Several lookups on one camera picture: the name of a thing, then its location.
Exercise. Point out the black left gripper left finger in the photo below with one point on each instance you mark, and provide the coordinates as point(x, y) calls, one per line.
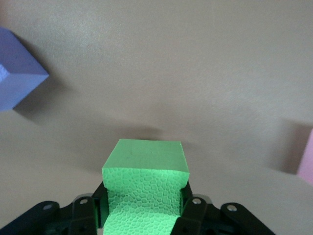
point(61, 220)

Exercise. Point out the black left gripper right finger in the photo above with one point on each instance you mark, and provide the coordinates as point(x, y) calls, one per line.
point(207, 220)

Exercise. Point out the green foam cube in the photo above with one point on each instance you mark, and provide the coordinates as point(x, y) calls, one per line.
point(144, 171)

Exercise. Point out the pink foam cube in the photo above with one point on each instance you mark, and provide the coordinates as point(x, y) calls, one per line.
point(308, 159)

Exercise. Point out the brown table mat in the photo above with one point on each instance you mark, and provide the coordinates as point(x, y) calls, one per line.
point(171, 73)

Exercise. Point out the purple foam cube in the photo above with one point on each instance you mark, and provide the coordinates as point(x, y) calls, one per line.
point(17, 73)

